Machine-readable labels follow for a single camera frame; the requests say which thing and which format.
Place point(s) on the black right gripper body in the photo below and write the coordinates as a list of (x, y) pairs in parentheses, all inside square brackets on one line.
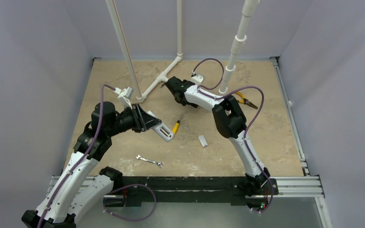
[(170, 84)]

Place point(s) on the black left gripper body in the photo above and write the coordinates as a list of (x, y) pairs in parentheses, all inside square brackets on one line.
[(136, 125)]

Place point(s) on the white remote control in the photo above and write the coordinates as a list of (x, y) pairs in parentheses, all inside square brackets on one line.
[(161, 129)]

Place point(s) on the white battery cover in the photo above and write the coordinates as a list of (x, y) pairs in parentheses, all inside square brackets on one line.
[(202, 141)]

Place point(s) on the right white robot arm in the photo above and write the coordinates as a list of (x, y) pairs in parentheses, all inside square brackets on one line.
[(230, 122)]

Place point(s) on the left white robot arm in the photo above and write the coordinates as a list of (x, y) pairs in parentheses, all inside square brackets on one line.
[(67, 203)]

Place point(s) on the silver open-end wrench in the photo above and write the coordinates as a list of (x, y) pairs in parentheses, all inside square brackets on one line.
[(158, 164)]

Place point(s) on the white jointed vertical pipe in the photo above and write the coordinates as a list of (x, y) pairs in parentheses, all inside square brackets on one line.
[(238, 43)]

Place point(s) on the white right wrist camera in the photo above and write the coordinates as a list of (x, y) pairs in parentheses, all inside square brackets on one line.
[(197, 79)]

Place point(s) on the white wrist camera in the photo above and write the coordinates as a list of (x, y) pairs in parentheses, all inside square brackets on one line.
[(124, 96), (197, 79)]

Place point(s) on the yellow handled screwdriver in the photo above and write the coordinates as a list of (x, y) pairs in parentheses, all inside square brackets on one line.
[(177, 124)]

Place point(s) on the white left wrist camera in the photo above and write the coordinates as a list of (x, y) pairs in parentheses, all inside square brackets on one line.
[(124, 96)]

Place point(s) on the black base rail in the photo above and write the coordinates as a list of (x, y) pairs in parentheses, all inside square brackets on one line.
[(132, 191)]

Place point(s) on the yellow handled pliers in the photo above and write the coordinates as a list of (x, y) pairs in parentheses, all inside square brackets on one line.
[(245, 101)]

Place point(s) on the aluminium frame rail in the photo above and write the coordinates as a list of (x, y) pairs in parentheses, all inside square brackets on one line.
[(305, 186)]

